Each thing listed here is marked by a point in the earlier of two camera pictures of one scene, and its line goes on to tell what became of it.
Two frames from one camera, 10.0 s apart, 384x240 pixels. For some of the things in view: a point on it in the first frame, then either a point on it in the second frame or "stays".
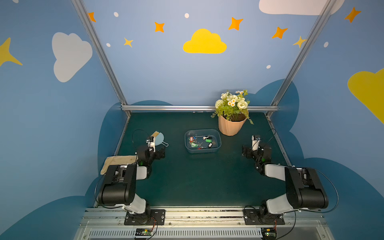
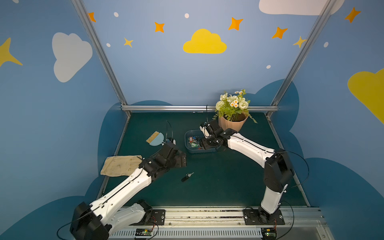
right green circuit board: (269, 232) stays
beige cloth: (118, 160) stays
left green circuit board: (143, 232) stays
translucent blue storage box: (203, 140) stays
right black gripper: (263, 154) -> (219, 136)
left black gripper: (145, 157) -> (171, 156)
